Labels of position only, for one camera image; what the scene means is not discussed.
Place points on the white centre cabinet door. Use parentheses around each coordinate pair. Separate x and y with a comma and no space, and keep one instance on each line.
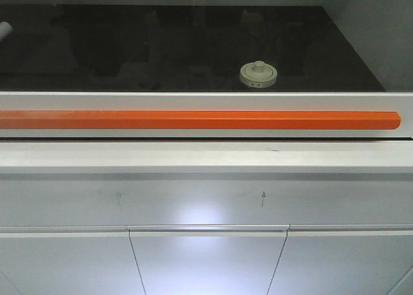
(208,261)

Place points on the white left cabinet door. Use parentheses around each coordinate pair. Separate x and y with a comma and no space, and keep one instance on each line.
(70,263)

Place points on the rolled white paper sheet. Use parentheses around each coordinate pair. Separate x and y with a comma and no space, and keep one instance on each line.
(5,30)

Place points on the orange sash handle bar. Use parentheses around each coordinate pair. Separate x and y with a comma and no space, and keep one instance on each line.
(199,119)

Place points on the glass jar with cream lid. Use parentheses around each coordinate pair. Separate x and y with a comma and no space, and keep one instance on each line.
(258,74)

